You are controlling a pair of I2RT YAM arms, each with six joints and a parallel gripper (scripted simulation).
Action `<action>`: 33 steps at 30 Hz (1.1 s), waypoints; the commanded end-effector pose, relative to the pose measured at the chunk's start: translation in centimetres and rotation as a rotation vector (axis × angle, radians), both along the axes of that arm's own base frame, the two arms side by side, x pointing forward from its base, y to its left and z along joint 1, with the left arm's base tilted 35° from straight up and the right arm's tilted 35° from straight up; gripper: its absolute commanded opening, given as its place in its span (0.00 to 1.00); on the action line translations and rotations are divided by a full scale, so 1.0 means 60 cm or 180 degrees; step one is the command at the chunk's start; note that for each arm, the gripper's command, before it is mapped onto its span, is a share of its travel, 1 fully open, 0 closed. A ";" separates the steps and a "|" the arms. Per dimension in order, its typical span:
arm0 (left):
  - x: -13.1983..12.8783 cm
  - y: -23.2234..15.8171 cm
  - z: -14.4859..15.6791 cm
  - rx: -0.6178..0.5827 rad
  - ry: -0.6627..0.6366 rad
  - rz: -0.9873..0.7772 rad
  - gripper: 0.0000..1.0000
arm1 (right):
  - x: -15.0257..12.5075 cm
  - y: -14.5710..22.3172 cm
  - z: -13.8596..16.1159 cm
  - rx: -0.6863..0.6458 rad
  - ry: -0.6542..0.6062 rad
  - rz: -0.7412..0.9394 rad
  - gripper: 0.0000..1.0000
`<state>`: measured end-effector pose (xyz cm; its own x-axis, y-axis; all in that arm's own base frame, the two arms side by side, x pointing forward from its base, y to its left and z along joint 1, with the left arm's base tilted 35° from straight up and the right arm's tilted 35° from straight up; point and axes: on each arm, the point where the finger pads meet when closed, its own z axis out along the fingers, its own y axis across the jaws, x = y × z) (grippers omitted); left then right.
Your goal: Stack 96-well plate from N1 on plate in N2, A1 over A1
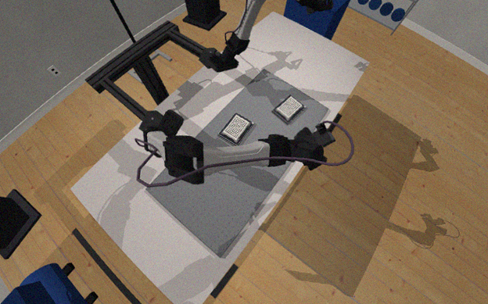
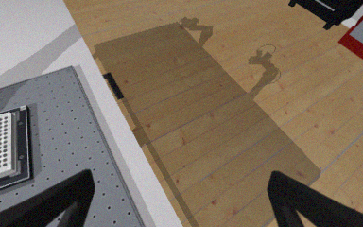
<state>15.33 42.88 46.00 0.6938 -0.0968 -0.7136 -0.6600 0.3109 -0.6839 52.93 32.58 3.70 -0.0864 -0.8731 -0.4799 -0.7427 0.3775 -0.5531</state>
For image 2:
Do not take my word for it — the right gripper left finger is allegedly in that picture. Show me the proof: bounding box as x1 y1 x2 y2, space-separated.
0 169 95 227

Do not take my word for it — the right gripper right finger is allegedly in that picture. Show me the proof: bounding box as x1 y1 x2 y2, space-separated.
268 171 363 227

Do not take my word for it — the dark grey rectangular plate nest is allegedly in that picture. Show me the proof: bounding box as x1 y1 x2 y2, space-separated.
0 105 33 191

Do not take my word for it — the grey flat rectangular plate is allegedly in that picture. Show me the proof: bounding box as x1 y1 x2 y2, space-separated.
0 65 145 227

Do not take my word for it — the white well plate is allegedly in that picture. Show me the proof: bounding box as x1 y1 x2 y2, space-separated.
0 112 18 178

